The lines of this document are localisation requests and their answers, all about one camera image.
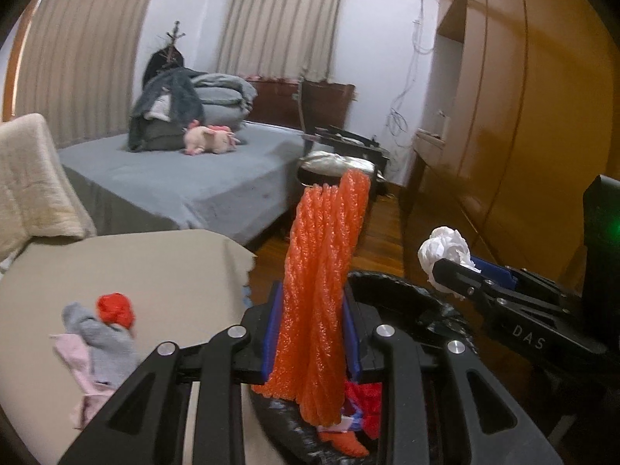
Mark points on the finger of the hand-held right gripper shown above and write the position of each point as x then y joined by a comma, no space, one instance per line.
460,281
499,270

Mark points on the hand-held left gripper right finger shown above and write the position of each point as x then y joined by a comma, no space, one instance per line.
352,344

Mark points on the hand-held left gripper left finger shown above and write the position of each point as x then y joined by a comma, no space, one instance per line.
272,334

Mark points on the white tissue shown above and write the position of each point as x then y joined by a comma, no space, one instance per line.
445,247

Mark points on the black bagged trash bin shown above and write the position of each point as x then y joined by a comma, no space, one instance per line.
411,295

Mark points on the red mesh net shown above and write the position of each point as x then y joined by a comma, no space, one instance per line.
368,397

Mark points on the long orange foam net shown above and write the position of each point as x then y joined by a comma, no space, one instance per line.
319,276

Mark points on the small orange foam net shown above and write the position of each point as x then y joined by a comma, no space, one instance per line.
344,443

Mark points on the beige tablecloth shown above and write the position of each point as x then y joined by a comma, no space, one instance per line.
160,281

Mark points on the red crumpled ball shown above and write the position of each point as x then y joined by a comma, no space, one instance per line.
115,310

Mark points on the grey sheeted bed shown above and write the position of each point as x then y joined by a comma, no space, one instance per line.
193,189

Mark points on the wooden wardrobe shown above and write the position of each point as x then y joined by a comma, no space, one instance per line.
533,106

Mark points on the grey cloth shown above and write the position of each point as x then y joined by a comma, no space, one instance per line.
104,339

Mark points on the silver chair cushion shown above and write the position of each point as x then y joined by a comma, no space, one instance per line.
329,161

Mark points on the pink cloth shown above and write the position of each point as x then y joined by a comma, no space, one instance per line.
82,368

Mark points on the pink plush pig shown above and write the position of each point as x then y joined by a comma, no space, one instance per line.
210,138

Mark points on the black office chair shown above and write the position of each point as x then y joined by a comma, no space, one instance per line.
329,101

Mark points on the dark wooden headboard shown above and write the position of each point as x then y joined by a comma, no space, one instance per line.
276,101

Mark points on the grey folded duvet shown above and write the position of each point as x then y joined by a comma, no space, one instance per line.
223,89

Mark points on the beige quilt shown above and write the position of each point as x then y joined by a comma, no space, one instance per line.
34,179

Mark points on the black jacket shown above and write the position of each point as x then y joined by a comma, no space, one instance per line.
160,63

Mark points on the narrow beige curtain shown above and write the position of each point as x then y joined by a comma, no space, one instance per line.
281,29

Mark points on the wooden coat rack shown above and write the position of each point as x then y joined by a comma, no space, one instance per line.
174,36

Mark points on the wide beige curtain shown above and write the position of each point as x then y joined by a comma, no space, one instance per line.
87,53

